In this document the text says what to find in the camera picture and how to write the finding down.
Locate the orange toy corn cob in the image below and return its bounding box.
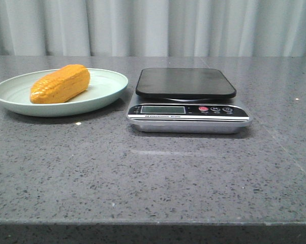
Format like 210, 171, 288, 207
30, 64, 90, 104

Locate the silver digital kitchen scale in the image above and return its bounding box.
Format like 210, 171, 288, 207
127, 68, 252, 134

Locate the pale green round plate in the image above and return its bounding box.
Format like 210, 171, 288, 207
0, 68, 128, 117

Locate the white pleated curtain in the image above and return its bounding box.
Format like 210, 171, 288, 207
0, 1, 306, 57

